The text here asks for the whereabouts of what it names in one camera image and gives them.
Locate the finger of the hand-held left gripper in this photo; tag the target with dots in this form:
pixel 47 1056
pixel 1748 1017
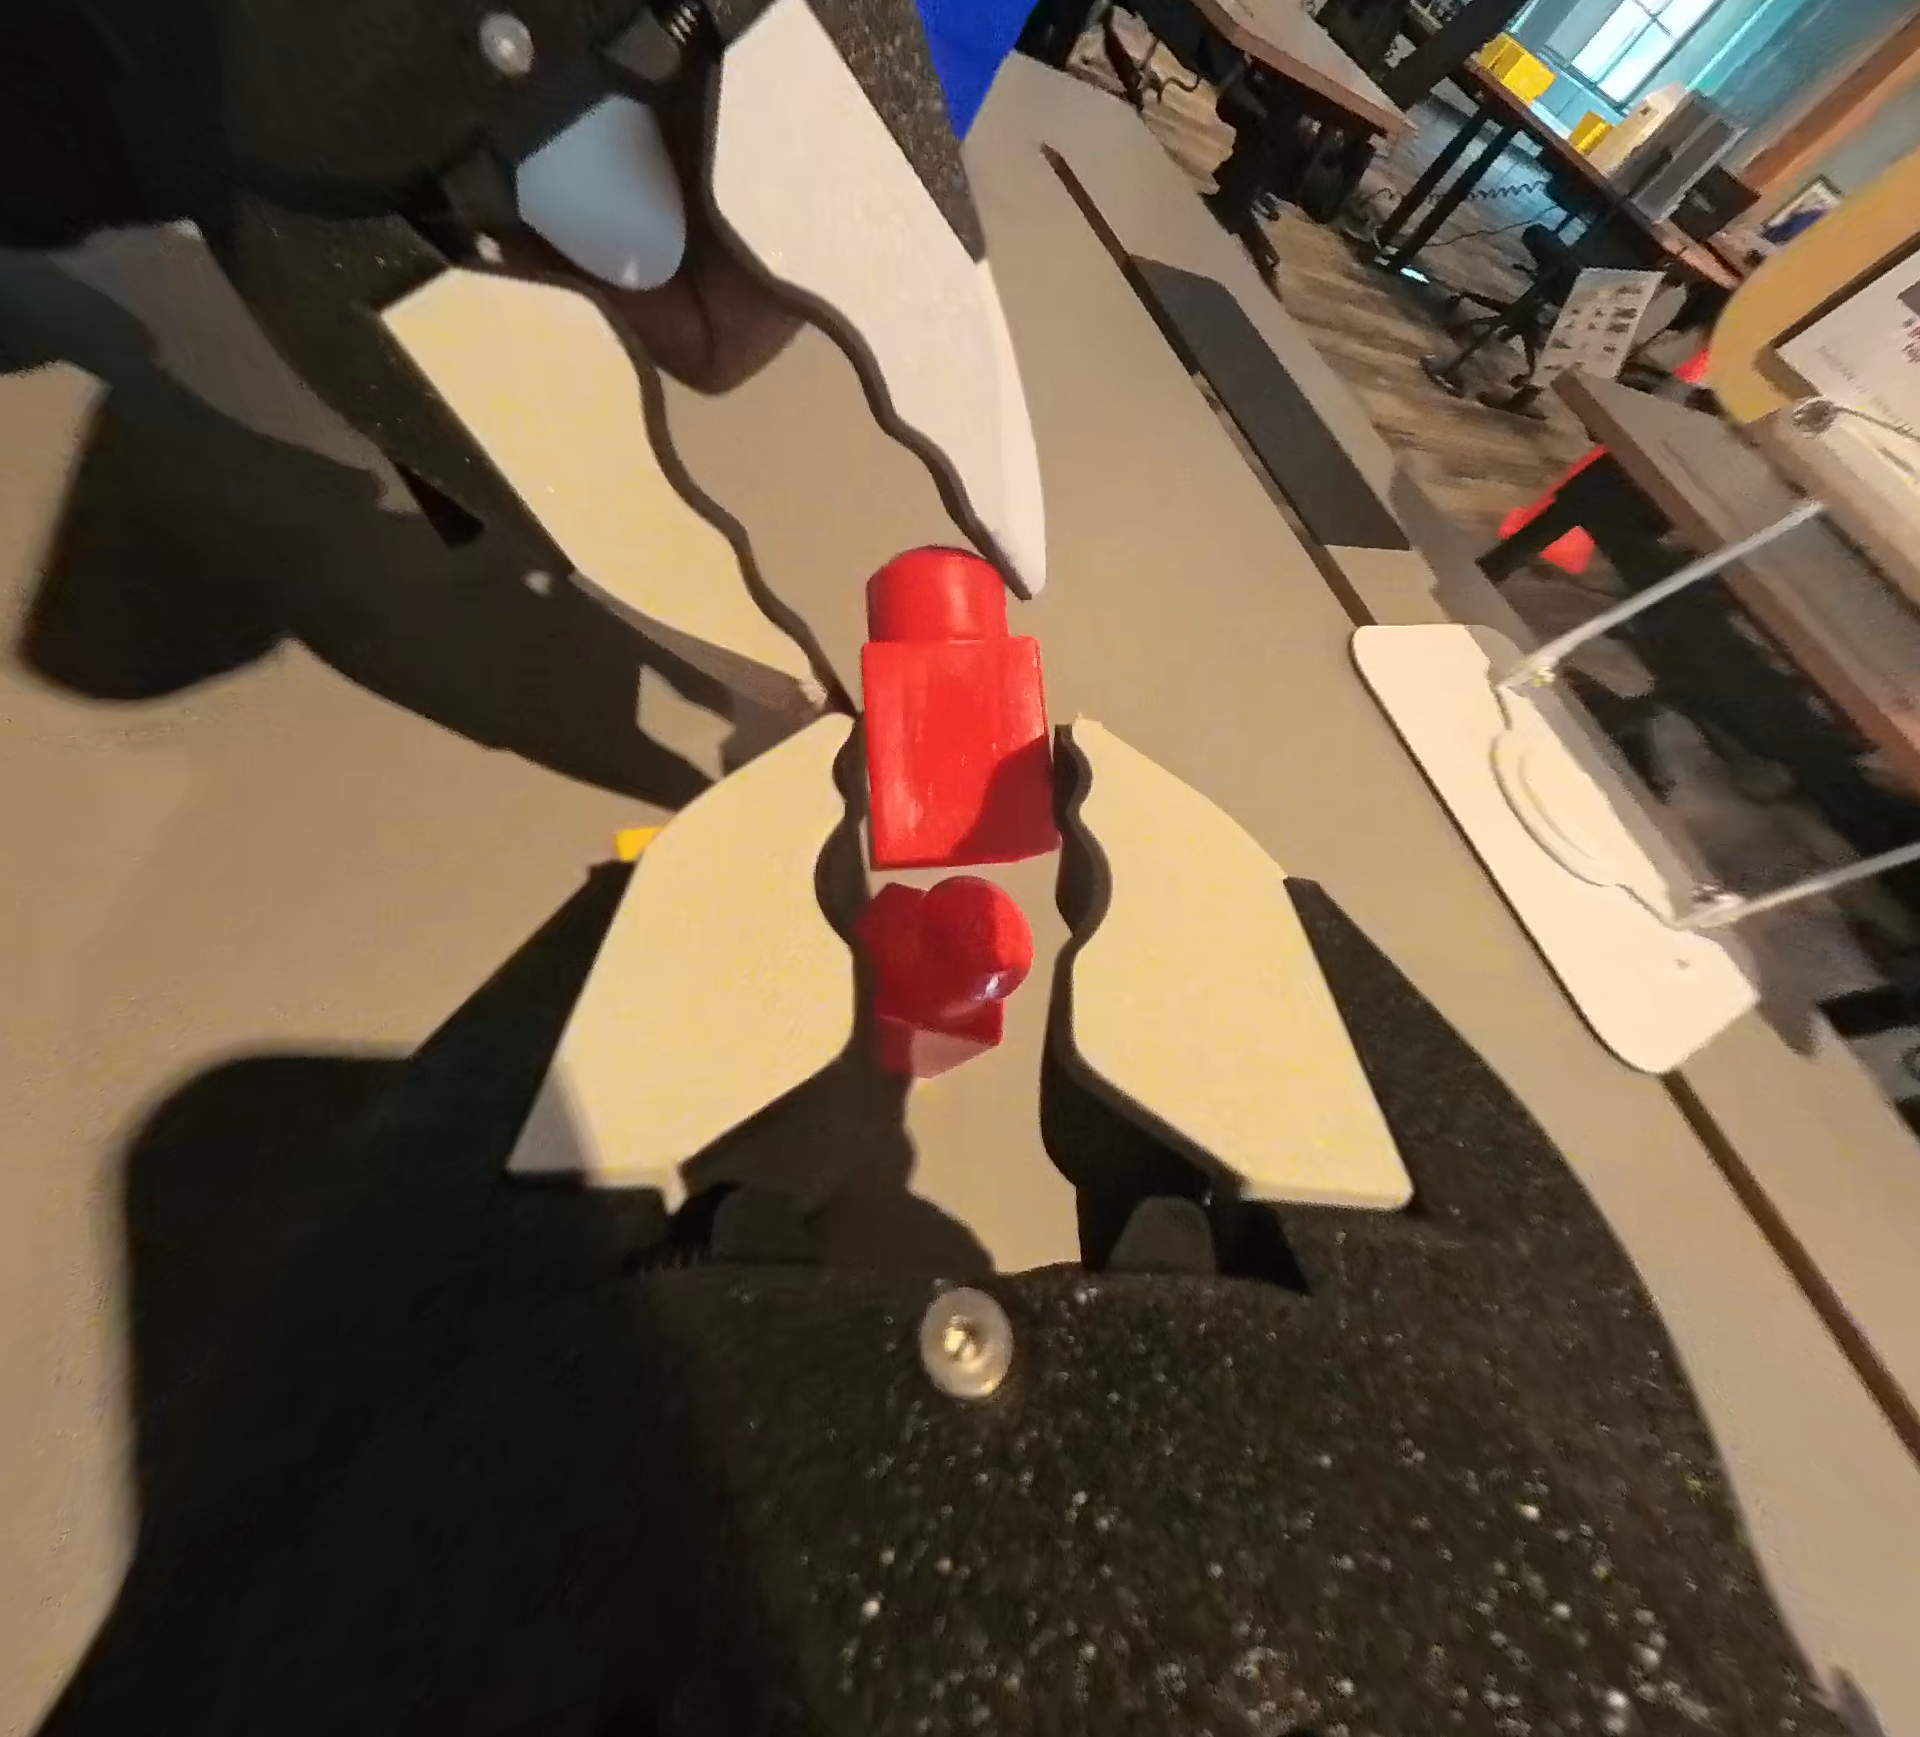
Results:
pixel 887 251
pixel 571 447

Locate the clear acrylic board stand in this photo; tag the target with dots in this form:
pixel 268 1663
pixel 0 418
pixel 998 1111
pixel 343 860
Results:
pixel 1649 597

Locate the white box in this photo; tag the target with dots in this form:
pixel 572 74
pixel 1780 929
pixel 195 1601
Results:
pixel 1672 147

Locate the grey side table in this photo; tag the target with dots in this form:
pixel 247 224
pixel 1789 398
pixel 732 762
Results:
pixel 1696 477

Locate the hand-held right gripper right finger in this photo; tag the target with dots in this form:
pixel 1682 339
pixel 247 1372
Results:
pixel 1215 1017

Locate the dark grey flat panel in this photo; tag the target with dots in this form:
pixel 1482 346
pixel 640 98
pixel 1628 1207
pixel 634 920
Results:
pixel 1274 418

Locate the red stool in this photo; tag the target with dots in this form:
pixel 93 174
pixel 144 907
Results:
pixel 1559 515

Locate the red mega block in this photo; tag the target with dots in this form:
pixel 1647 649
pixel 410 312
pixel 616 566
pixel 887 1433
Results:
pixel 953 748
pixel 937 958

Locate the person's left hand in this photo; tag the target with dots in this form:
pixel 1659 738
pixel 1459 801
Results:
pixel 719 334

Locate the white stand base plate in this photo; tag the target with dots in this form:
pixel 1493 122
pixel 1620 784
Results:
pixel 1470 777

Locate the yellow storage bin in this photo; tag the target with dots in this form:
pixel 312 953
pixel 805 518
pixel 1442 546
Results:
pixel 1514 68

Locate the printed instruction board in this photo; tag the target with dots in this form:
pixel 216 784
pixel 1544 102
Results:
pixel 1844 265

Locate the small yellow piece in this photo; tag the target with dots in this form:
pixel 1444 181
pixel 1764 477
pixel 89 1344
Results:
pixel 639 843

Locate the printed leaflet stand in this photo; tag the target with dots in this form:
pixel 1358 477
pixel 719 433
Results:
pixel 1597 327

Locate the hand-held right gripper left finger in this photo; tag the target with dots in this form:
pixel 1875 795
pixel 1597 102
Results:
pixel 706 989

